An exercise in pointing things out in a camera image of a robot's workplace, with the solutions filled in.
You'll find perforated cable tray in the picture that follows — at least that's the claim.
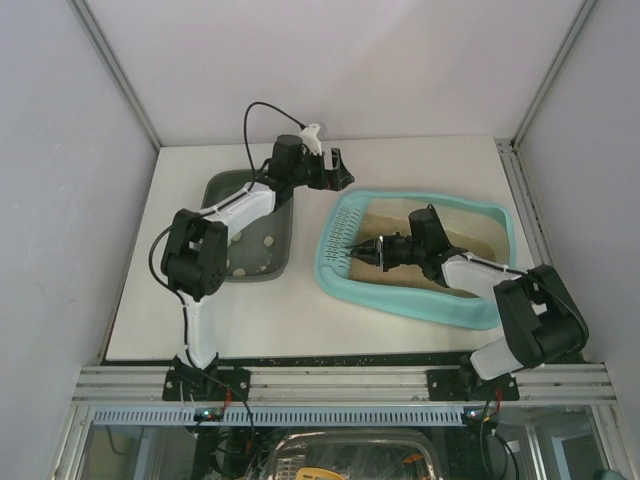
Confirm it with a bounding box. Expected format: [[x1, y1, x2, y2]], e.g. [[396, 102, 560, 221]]
[[93, 406, 465, 427]]

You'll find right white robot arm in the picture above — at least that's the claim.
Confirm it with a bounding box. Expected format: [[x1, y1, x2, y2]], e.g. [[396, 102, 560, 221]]
[[350, 205, 589, 384]]

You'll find yellow plastic object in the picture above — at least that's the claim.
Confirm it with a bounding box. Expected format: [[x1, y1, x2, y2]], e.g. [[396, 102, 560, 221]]
[[296, 467, 345, 480]]

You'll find grey plastic bin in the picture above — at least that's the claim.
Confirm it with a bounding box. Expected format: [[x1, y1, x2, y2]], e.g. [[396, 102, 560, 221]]
[[201, 170, 294, 283]]

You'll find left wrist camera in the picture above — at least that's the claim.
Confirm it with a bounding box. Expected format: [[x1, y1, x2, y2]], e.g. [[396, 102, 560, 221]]
[[298, 123, 323, 156]]

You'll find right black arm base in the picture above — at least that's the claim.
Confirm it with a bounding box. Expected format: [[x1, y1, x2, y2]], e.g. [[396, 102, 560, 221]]
[[426, 357, 520, 401]]

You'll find teal litter box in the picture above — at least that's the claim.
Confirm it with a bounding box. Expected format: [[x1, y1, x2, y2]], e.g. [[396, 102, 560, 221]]
[[314, 189, 517, 330]]

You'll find left black camera cable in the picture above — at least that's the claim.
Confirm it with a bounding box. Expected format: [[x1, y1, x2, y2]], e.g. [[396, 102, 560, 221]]
[[242, 101, 307, 174]]

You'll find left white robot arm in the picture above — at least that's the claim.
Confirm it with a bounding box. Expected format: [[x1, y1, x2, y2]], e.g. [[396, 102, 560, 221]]
[[160, 124, 355, 370]]

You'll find metal wire basket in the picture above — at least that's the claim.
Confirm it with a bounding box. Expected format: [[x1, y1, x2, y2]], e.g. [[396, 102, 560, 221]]
[[257, 427, 445, 479]]

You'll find aluminium mounting rail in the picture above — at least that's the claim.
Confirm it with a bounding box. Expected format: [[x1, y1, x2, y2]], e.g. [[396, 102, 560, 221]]
[[72, 364, 617, 407]]

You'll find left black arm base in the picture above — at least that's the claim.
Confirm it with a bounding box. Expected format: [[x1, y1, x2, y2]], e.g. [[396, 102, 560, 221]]
[[162, 357, 251, 402]]

